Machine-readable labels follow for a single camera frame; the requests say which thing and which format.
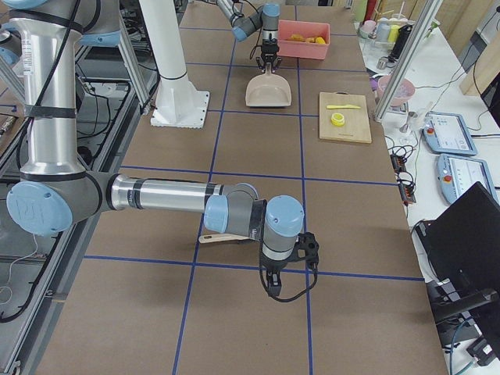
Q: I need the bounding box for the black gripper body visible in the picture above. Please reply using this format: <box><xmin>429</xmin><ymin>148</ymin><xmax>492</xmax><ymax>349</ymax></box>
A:
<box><xmin>260</xmin><ymin>40</ymin><xmax>280</xmax><ymax>65</ymax></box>
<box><xmin>259</xmin><ymin>252</ymin><xmax>297</xmax><ymax>274</ymax></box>

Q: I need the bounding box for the toy potato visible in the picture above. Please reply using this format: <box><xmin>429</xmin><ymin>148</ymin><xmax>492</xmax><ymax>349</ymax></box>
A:
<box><xmin>288</xmin><ymin>34</ymin><xmax>305</xmax><ymax>42</ymax></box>

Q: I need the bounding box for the beige dustpan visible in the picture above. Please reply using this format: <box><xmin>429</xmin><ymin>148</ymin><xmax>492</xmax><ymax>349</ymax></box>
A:
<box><xmin>245</xmin><ymin>62</ymin><xmax>291</xmax><ymax>108</ymax></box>

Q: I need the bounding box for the white hand brush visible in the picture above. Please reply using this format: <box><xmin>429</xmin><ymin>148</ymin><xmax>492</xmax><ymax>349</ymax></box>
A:
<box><xmin>198</xmin><ymin>234</ymin><xmax>250</xmax><ymax>244</ymax></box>

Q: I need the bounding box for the pink plastic bin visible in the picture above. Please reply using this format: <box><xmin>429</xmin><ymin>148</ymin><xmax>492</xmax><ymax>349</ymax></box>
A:
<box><xmin>278</xmin><ymin>20</ymin><xmax>330</xmax><ymax>60</ymax></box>

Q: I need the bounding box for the yellow plastic knife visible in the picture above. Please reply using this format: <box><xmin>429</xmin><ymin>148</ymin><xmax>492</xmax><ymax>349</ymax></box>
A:
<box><xmin>326</xmin><ymin>104</ymin><xmax>362</xmax><ymax>110</ymax></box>

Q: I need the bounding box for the yellow lemon slice toy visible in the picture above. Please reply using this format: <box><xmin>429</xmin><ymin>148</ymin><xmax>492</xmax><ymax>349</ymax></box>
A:
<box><xmin>330</xmin><ymin>112</ymin><xmax>345</xmax><ymax>127</ymax></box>

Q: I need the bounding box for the bamboo cutting board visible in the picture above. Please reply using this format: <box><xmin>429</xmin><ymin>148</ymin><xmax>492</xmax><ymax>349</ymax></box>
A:
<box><xmin>319</xmin><ymin>92</ymin><xmax>372</xmax><ymax>144</ymax></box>

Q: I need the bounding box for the black bottle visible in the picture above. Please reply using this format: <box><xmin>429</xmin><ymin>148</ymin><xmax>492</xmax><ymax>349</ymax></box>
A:
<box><xmin>388</xmin><ymin>24</ymin><xmax>413</xmax><ymax>63</ymax></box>

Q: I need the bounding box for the pink bowl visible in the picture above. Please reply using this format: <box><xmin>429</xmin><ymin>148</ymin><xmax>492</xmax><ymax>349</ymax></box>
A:
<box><xmin>377</xmin><ymin>74</ymin><xmax>416</xmax><ymax>107</ymax></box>

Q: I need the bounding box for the upper teach pendant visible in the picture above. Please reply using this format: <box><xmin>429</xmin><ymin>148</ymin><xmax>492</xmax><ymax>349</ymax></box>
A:
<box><xmin>422</xmin><ymin>112</ymin><xmax>477</xmax><ymax>156</ymax></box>

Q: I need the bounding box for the teach pendant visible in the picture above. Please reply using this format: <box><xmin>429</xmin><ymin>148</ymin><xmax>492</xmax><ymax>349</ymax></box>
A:
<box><xmin>437</xmin><ymin>154</ymin><xmax>499</xmax><ymax>204</ymax></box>
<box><xmin>422</xmin><ymin>112</ymin><xmax>477</xmax><ymax>156</ymax></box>

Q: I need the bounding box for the black laptop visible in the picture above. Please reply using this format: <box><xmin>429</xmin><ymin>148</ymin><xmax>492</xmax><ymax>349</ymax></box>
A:
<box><xmin>421</xmin><ymin>180</ymin><xmax>500</xmax><ymax>292</ymax></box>

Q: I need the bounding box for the lower teach pendant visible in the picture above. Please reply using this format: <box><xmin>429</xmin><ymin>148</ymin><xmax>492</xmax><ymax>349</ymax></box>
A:
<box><xmin>437</xmin><ymin>154</ymin><xmax>499</xmax><ymax>204</ymax></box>

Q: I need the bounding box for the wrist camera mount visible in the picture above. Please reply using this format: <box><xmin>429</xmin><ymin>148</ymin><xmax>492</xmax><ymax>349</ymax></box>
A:
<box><xmin>294</xmin><ymin>232</ymin><xmax>320</xmax><ymax>272</ymax></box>

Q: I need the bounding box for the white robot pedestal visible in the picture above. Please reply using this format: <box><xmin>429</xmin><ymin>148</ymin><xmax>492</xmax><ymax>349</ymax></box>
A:
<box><xmin>140</xmin><ymin>0</ymin><xmax>209</xmax><ymax>129</ymax></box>

